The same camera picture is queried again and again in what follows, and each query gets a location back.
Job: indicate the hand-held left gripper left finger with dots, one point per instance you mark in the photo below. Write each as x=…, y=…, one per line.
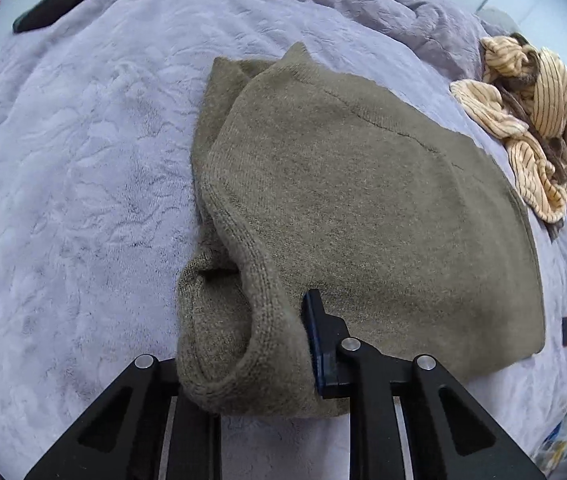
x=128, y=425

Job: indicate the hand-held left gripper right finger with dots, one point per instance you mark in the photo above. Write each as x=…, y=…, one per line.
x=321, y=340

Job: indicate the olive knit sweater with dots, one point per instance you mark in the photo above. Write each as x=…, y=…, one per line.
x=363, y=185

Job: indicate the cream striped garment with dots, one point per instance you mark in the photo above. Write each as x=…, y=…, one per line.
x=508, y=120

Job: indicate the grey quilted bed cover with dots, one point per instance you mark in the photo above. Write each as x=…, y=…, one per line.
x=496, y=17

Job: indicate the lavender plush blanket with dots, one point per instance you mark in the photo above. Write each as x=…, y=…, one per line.
x=88, y=160

